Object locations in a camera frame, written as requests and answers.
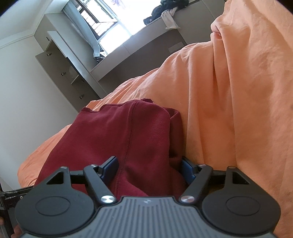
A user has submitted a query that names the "dark red garment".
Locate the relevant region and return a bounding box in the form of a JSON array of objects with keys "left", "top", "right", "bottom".
[{"left": 36, "top": 99, "right": 186, "bottom": 198}]

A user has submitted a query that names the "dark clothes pile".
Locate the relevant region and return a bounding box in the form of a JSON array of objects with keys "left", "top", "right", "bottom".
[{"left": 143, "top": 0, "right": 189, "bottom": 25}]

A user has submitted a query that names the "orange duvet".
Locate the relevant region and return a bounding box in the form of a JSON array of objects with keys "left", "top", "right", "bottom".
[{"left": 18, "top": 1, "right": 292, "bottom": 237}]

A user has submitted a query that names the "grey window bench cabinet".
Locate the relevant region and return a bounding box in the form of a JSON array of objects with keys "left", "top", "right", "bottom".
[{"left": 91, "top": 1, "right": 225, "bottom": 93}]

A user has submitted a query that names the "window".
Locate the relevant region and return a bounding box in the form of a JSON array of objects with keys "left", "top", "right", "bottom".
[{"left": 72, "top": 0, "right": 160, "bottom": 56}]

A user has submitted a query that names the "white cloth on bench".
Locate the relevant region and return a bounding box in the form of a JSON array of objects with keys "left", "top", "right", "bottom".
[{"left": 161, "top": 7, "right": 180, "bottom": 30}]

